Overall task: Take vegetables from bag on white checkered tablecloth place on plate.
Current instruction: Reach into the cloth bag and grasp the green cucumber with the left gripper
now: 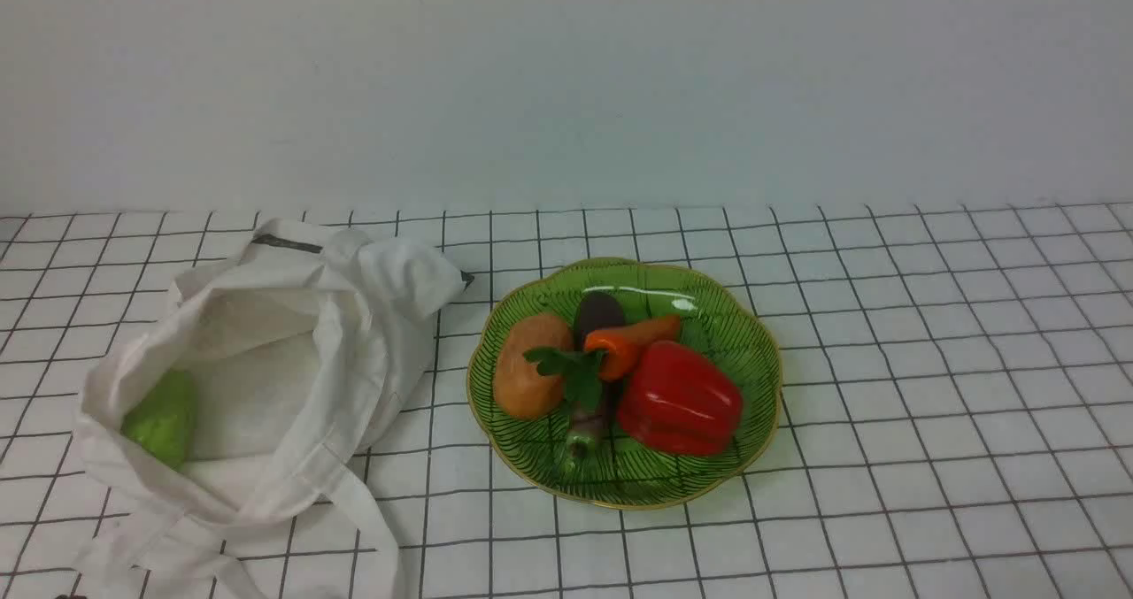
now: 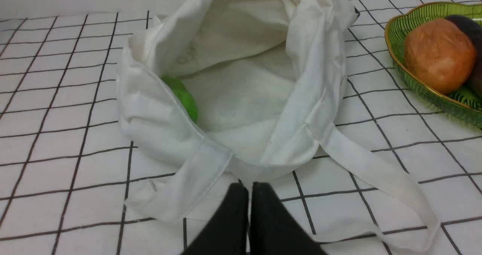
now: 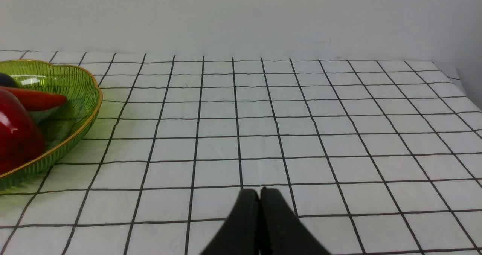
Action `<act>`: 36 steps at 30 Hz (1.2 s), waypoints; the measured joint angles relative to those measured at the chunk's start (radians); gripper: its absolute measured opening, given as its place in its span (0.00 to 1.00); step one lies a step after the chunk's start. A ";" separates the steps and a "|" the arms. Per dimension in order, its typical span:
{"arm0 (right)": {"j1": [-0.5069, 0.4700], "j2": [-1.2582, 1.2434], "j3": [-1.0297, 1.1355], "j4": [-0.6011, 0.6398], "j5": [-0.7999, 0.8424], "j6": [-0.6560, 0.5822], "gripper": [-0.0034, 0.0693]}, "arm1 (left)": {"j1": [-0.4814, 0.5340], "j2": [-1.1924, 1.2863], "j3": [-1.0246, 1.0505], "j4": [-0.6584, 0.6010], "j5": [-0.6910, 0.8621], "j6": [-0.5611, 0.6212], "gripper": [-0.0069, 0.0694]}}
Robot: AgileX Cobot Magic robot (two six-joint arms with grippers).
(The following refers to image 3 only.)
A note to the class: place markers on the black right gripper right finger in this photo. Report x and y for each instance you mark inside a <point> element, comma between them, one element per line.
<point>282,233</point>

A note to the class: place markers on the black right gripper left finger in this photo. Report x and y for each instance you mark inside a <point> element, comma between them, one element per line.
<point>237,235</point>

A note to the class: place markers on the white checkered tablecloth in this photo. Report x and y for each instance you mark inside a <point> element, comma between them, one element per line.
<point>374,157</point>

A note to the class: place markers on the green plastic bowl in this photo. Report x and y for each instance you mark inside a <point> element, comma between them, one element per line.
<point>65,126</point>

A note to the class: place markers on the red bell pepper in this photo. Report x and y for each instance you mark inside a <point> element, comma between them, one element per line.
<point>21,141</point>

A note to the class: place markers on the orange carrot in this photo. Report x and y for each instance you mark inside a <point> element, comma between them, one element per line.
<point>35,101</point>

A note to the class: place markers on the dark purple eggplant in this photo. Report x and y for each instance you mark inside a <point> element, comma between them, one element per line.
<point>7,81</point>

